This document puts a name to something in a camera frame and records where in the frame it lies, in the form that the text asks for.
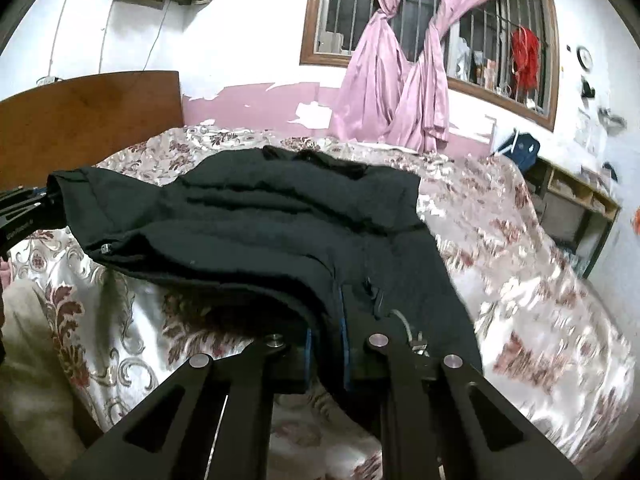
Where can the black padded jacket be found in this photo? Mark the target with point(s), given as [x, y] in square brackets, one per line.
[279, 242]

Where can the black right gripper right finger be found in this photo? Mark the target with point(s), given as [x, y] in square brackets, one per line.
[435, 418]

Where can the navy blue backpack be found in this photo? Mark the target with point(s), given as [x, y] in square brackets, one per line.
[522, 148]

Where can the round wall clock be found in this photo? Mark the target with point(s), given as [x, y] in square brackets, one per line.
[584, 59]

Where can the wooden cubby shelf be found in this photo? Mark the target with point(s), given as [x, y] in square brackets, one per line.
[578, 215]

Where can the pink satin curtain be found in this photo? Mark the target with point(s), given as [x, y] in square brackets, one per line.
[386, 98]

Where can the brown wooden headboard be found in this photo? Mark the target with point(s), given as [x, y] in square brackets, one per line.
[81, 121]

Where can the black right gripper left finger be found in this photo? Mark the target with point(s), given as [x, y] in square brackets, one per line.
[210, 419]

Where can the red hanging garment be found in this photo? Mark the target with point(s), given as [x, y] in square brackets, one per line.
[525, 54]

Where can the wooden framed barred window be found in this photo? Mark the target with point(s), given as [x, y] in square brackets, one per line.
[477, 49]

